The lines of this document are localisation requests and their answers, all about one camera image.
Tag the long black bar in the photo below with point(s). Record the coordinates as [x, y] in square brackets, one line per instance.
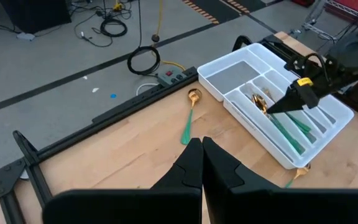
[135, 99]

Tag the grey power strip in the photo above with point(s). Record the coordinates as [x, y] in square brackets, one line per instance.
[171, 77]

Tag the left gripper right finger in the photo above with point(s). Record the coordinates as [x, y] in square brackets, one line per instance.
[244, 205]

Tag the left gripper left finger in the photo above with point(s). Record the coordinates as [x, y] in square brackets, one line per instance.
[166, 205]

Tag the white paper scrap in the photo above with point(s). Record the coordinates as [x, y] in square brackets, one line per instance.
[95, 90]

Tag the black cabinet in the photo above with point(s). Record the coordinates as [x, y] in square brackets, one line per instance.
[36, 15]

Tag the white adapter box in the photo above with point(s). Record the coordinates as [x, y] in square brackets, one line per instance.
[25, 36]

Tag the white cutlery tray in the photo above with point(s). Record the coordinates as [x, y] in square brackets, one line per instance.
[232, 76]

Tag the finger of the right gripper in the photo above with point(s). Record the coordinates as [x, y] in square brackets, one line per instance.
[300, 105]
[297, 95]

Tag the blue floor sticker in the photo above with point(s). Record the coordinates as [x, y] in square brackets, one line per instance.
[113, 96]

